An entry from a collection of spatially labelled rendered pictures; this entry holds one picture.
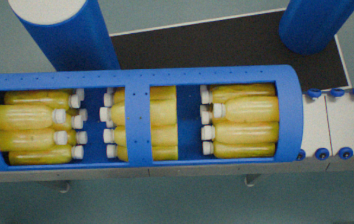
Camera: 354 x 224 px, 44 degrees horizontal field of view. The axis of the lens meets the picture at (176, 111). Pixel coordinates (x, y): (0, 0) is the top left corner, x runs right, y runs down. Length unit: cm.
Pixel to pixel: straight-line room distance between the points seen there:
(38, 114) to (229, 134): 52
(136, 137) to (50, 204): 133
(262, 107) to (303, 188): 127
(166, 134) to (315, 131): 53
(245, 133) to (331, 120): 40
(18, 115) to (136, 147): 33
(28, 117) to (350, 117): 102
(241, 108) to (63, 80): 49
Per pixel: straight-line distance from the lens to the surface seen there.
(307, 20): 217
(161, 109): 118
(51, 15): 153
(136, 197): 235
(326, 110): 155
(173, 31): 243
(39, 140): 128
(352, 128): 156
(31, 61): 265
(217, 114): 121
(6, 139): 130
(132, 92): 117
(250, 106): 120
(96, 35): 173
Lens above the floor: 233
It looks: 74 degrees down
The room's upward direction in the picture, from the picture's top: straight up
